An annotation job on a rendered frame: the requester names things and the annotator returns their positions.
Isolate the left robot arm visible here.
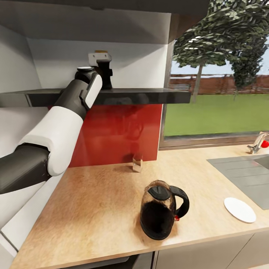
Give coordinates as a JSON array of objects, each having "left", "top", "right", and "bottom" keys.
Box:
[{"left": 0, "top": 53, "right": 113, "bottom": 230}]

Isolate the electric kettle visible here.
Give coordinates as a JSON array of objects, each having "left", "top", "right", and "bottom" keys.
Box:
[{"left": 140, "top": 180, "right": 189, "bottom": 241}]

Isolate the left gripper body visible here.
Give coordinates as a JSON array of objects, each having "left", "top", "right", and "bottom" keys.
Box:
[{"left": 94, "top": 66, "right": 110, "bottom": 80}]

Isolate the bottle of coffee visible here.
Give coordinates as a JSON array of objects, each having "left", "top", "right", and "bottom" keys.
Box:
[{"left": 95, "top": 50, "right": 112, "bottom": 89}]

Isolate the saucer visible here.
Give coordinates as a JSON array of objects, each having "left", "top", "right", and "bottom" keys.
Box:
[{"left": 224, "top": 197, "right": 256, "bottom": 223}]

